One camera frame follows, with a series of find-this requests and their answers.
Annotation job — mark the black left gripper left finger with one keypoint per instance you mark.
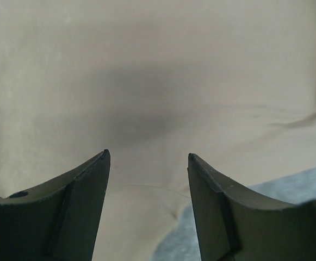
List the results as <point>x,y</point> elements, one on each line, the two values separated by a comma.
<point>58,219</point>

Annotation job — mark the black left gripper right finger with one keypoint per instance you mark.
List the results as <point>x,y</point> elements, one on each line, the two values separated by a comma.
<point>234,222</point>

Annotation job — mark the beige t shirt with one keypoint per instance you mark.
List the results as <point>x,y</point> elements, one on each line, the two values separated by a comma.
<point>152,81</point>

